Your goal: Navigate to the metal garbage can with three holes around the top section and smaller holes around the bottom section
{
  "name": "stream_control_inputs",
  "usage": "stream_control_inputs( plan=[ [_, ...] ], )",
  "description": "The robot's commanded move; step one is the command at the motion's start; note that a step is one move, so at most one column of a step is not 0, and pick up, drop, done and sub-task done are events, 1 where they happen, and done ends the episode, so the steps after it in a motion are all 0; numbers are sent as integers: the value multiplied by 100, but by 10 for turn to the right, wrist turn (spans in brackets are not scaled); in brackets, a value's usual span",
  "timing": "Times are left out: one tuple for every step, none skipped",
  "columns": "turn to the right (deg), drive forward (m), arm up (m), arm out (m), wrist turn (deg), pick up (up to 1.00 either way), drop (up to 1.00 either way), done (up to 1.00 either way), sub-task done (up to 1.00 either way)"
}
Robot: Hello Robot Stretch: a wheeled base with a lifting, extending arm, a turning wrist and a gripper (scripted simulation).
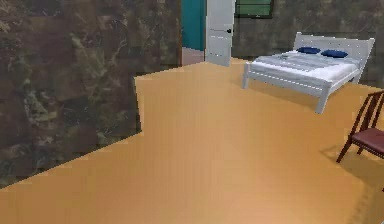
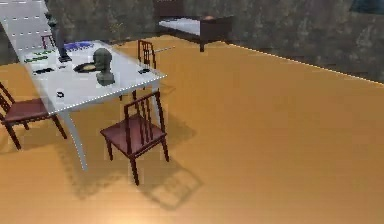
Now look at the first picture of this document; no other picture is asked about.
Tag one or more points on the white bed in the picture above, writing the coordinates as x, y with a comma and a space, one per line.
300, 68

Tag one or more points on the green framed window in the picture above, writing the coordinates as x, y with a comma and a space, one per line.
254, 8

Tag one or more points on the white room door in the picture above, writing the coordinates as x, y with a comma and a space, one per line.
218, 33

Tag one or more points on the dark red wooden chair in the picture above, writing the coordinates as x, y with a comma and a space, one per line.
370, 136

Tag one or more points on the blue pillow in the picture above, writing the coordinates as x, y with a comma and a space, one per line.
308, 50
334, 53

